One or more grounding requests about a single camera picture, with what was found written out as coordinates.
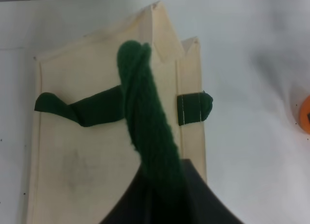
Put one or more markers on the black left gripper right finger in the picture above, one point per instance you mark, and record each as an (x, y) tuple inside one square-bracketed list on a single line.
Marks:
[(198, 206)]

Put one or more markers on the white linen bag green handles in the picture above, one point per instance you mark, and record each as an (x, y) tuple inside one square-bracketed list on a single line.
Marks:
[(82, 159)]

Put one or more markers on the orange fruit with stem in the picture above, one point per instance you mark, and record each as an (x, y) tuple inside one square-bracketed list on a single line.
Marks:
[(304, 115)]

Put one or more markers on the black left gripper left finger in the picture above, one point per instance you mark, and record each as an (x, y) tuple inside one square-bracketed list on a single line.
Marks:
[(134, 205)]

